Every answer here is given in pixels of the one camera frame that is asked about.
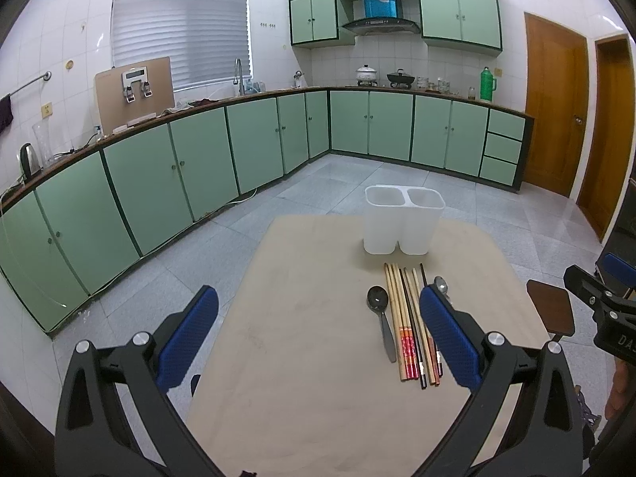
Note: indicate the steel electric kettle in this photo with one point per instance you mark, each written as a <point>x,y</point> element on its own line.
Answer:
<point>28,162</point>

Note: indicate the long plain wooden chopstick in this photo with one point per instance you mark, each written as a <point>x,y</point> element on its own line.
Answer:
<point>414,307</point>

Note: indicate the red patterned chopstick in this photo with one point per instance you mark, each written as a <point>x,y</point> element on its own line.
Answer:
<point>407,324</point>
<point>404,338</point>

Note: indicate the black plastic spoon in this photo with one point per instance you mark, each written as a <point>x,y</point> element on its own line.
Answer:
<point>377,300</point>

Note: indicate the black wok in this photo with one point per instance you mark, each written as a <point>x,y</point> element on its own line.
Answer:
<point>400,79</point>

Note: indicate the red striped wooden chopstick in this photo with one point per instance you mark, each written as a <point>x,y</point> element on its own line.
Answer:
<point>434,376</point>

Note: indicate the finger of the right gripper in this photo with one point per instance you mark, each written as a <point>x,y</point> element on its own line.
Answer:
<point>615,273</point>
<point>587,288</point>

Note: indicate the brown wooden stool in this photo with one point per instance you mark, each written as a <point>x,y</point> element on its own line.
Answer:
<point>554,308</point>

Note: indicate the kitchen faucet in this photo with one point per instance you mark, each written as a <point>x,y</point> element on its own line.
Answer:
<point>239,77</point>

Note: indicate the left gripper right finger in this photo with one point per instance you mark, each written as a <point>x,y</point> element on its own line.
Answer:
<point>544,433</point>

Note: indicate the white twin utensil holder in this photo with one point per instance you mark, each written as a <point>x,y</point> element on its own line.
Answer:
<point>398,216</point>

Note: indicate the green thermos jug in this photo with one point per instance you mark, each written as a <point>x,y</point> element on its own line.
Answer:
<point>488,85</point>

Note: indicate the brown board with holder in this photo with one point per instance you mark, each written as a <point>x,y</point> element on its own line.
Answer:
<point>125,95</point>

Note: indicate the window blinds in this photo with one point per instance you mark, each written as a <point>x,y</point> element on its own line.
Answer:
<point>207,41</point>

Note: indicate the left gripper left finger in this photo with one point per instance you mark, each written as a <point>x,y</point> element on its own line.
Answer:
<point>93,436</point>

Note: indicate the wall towel rail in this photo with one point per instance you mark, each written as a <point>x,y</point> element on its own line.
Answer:
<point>45,77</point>

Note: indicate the wooden door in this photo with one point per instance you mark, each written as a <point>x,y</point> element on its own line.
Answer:
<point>613,131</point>
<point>557,99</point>

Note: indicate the clear glass jar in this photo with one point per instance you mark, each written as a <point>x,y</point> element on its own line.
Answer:
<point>41,131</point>

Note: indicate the white cooking pot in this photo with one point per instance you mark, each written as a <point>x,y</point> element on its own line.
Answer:
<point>366,76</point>

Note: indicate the silver metal spoon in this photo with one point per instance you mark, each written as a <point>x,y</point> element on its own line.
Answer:
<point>441,284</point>

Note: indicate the green lower cabinets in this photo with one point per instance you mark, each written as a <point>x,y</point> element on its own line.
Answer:
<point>76,227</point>

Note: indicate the dark hanging towel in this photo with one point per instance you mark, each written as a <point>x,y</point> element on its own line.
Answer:
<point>6,113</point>

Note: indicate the range hood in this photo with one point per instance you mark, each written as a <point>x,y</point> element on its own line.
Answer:
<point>381,16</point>

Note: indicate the person's right hand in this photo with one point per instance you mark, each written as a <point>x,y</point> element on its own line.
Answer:
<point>618,394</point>

